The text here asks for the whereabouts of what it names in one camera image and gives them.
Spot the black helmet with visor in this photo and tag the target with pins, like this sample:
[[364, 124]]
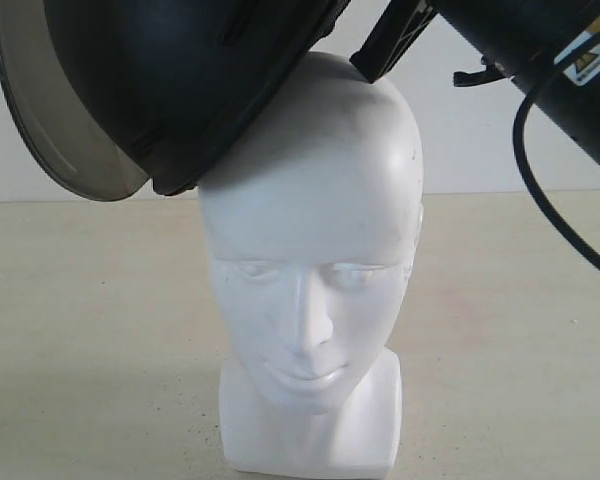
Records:
[[110, 96]]

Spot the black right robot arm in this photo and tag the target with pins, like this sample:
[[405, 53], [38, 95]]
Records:
[[517, 40]]

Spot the white mannequin head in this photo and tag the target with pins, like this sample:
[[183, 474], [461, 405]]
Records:
[[312, 222]]

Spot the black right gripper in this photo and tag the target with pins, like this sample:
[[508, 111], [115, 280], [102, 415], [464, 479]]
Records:
[[399, 26]]

